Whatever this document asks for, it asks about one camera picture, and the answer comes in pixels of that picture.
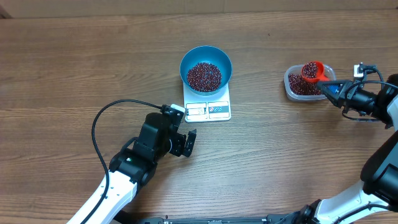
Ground red beans in container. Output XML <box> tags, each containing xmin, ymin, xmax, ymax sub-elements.
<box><xmin>288</xmin><ymin>73</ymin><xmax>321</xmax><ymax>95</ymax></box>

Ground red scoop with blue handle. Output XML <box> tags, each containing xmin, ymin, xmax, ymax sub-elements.
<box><xmin>300</xmin><ymin>61</ymin><xmax>331</xmax><ymax>95</ymax></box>

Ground white digital kitchen scale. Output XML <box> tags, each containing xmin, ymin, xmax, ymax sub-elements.
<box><xmin>183</xmin><ymin>84</ymin><xmax>231</xmax><ymax>123</ymax></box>

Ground clear plastic food container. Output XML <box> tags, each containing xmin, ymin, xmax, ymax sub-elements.
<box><xmin>284</xmin><ymin>64</ymin><xmax>326</xmax><ymax>101</ymax></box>

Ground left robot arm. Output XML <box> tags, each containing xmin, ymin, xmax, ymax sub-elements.
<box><xmin>68</xmin><ymin>105</ymin><xmax>197</xmax><ymax>223</ymax></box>

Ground red beans in bowl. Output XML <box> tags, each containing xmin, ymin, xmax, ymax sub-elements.
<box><xmin>187</xmin><ymin>62</ymin><xmax>222</xmax><ymax>92</ymax></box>

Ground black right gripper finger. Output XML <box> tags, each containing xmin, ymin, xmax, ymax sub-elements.
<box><xmin>317</xmin><ymin>80</ymin><xmax>353</xmax><ymax>90</ymax></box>
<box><xmin>321</xmin><ymin>88</ymin><xmax>345</xmax><ymax>108</ymax></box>

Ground blue metal bowl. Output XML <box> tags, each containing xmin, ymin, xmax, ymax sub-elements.
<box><xmin>180</xmin><ymin>45</ymin><xmax>233</xmax><ymax>96</ymax></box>

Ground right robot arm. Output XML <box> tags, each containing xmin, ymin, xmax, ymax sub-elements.
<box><xmin>294</xmin><ymin>74</ymin><xmax>397</xmax><ymax>223</ymax></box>

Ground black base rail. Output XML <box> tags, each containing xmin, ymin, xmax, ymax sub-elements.
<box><xmin>111</xmin><ymin>211</ymin><xmax>315</xmax><ymax>224</ymax></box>

